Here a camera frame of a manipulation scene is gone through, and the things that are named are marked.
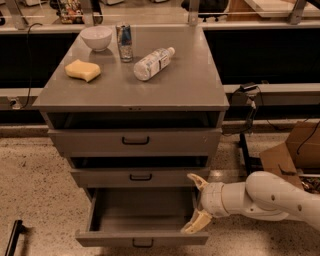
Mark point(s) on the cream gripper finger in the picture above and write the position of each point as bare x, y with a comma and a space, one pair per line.
199, 220
199, 182

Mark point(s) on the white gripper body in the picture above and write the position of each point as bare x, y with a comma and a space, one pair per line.
212, 197

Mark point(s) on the grey bottom drawer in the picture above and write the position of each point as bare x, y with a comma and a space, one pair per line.
140, 217

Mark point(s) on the grey drawer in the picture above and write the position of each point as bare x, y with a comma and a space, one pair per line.
135, 177
140, 217
135, 142

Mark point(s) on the grey middle drawer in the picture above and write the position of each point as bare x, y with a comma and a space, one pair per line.
135, 177

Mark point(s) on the grey top drawer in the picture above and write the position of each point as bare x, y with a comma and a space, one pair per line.
135, 142

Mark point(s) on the grey drawer cabinet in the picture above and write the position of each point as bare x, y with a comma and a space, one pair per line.
186, 94

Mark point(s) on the black stand leg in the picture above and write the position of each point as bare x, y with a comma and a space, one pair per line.
245, 153

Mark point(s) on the cardboard box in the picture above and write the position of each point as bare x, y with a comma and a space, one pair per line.
301, 150

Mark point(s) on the black power adapter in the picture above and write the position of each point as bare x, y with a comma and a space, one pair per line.
248, 86

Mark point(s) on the clear plastic water bottle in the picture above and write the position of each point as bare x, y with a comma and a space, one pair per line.
153, 63

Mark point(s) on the yellow sponge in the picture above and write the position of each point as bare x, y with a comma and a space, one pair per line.
82, 70

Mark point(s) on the blue silver drink can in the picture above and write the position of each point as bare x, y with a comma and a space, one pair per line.
124, 42

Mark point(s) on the white bowl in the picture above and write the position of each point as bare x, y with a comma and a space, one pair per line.
97, 38

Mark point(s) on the black bar on floor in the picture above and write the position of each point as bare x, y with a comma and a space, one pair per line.
17, 229

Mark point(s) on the colourful snack rack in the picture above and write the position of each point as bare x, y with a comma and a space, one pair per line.
70, 11

